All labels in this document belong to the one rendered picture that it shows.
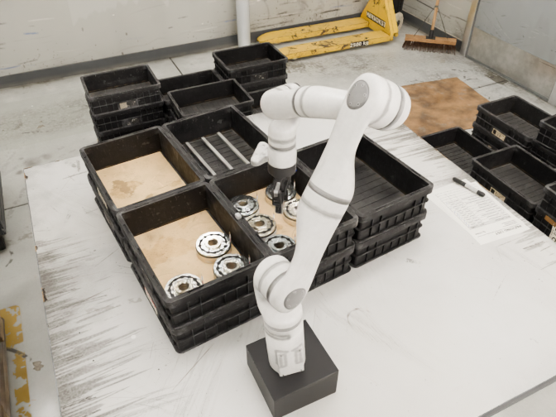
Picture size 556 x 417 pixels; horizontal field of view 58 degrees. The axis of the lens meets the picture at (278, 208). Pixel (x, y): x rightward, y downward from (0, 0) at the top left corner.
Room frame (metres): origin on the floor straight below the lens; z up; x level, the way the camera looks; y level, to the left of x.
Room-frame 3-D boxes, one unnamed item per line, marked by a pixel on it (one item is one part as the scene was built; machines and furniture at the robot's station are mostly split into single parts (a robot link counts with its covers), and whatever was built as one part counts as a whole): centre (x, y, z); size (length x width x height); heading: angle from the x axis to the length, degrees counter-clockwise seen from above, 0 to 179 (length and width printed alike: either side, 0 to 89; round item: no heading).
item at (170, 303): (1.03, 0.25, 0.92); 0.40 x 0.30 x 0.02; 32
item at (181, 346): (1.03, 0.25, 0.76); 0.40 x 0.30 x 0.12; 32
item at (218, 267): (0.97, 0.13, 0.86); 0.10 x 0.10 x 0.01
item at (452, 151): (2.29, -0.99, 0.26); 0.40 x 0.30 x 0.23; 25
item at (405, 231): (1.34, -0.26, 0.76); 0.40 x 0.30 x 0.12; 32
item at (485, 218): (1.40, -0.72, 0.70); 0.33 x 0.23 x 0.01; 25
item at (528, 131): (2.46, -1.35, 0.31); 0.40 x 0.30 x 0.34; 25
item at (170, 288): (0.89, 0.25, 0.86); 0.10 x 0.10 x 0.01
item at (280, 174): (1.08, -0.01, 1.10); 0.08 x 0.08 x 0.09
